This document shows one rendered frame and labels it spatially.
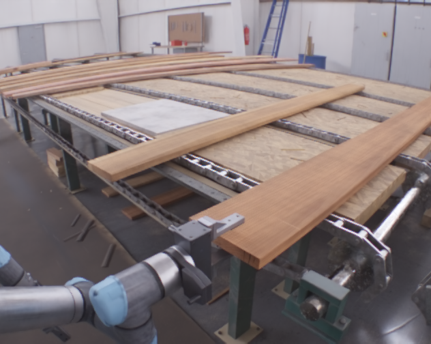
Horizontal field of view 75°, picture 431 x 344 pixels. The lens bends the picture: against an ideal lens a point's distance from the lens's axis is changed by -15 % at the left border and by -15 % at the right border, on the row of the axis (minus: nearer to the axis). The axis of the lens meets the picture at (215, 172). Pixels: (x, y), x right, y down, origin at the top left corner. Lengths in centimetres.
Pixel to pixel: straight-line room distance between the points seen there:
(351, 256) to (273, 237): 23
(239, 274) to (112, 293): 79
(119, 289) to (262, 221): 34
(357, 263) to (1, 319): 72
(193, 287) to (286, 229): 24
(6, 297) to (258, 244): 45
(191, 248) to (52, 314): 27
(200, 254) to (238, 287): 71
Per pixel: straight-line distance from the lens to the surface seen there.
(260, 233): 67
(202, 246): 59
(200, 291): 54
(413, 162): 134
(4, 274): 95
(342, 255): 83
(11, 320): 56
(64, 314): 62
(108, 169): 100
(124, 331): 59
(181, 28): 1071
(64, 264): 210
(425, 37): 623
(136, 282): 54
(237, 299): 135
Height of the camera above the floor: 126
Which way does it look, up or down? 24 degrees down
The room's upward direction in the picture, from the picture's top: straight up
